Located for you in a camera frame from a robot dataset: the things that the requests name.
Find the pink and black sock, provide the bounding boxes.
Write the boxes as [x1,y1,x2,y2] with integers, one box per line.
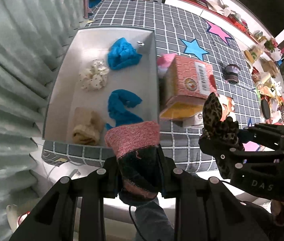
[104,121,166,207]

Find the white printed tissue pack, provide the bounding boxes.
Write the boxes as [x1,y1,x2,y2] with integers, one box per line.
[182,94,236,128]

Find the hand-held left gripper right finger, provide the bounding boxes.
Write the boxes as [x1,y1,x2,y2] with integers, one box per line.
[157,146,270,241]

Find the pale green curtain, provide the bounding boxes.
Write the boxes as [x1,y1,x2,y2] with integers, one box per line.
[0,0,87,231]

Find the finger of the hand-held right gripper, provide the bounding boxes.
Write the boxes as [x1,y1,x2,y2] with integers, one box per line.
[240,123,284,151]
[198,131,248,179]

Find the black cable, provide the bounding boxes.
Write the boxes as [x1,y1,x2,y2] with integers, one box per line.
[128,204,142,241]

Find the beige sock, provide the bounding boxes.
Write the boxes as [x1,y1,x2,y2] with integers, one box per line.
[72,107,105,146]

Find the person's jeans leg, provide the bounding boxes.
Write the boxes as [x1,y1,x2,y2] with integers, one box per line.
[134,201,175,241]

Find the black round disc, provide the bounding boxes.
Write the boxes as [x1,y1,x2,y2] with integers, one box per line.
[260,98,271,118]

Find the grey checked tablecloth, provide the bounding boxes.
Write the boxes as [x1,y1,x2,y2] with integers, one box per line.
[41,0,265,174]

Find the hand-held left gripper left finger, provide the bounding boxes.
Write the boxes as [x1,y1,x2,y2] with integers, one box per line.
[8,156,120,241]

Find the grey storage box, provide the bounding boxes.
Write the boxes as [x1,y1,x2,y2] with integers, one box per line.
[42,26,160,147]

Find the pink fluffy cloth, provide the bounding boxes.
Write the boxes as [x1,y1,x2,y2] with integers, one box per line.
[156,53,176,77]

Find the pink tissue pack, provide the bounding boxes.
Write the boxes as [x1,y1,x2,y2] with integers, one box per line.
[159,55,217,121]

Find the blue cloth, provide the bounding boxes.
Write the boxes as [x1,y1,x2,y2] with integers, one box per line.
[107,38,143,71]
[105,89,144,131]

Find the white polka dot scrunchie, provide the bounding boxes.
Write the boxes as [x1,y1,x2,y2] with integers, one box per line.
[79,58,110,92]

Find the leopard print cloth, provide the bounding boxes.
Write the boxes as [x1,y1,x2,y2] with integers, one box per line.
[198,92,245,179]

